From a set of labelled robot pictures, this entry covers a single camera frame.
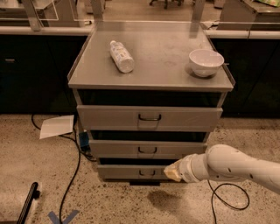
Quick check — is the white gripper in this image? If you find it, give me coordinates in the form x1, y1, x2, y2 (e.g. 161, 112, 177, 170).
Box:
164, 154, 208, 183

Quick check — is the grey bottom drawer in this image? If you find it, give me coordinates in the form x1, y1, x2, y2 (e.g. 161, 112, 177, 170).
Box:
97, 164, 171, 181

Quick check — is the grey drawer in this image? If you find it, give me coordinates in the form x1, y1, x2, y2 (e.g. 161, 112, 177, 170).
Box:
97, 164, 171, 181
77, 105, 222, 132
89, 140, 207, 159

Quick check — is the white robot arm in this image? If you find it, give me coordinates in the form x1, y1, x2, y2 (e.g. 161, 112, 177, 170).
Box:
164, 144, 280, 194

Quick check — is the grey middle drawer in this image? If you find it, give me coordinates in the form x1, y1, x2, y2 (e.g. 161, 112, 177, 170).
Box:
89, 140, 207, 159

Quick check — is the grey metal drawer cabinet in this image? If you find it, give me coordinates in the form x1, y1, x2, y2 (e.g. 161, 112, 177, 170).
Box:
66, 20, 236, 186

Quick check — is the grey top drawer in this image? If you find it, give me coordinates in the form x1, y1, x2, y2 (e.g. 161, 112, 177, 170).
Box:
77, 105, 222, 132

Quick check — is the blue power box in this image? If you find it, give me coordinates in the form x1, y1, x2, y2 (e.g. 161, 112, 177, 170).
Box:
79, 132, 89, 148

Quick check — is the white ceramic bowl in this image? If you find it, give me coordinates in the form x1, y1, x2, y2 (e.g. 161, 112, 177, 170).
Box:
189, 49, 224, 77

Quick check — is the clear plastic water bottle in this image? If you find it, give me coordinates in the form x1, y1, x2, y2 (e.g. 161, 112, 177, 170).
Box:
110, 40, 134, 74

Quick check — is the white paper sheet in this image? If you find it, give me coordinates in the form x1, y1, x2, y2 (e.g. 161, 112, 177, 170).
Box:
39, 115, 74, 139

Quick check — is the blue tape cross mark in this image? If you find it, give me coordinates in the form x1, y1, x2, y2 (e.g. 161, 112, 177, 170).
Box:
47, 209, 81, 224

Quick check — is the black bar object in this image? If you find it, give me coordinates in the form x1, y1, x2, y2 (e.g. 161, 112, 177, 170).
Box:
17, 182, 40, 224

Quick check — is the black office chair base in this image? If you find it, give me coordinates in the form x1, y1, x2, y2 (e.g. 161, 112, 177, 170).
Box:
149, 0, 185, 10

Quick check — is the dark lab counter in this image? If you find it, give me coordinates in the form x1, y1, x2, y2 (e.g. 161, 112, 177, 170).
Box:
0, 34, 280, 117

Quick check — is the black looped cable right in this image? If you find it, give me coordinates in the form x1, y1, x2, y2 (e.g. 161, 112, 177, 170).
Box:
206, 179, 251, 224

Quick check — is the black floor cable left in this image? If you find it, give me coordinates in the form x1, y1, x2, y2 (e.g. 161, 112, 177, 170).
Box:
31, 114, 97, 224

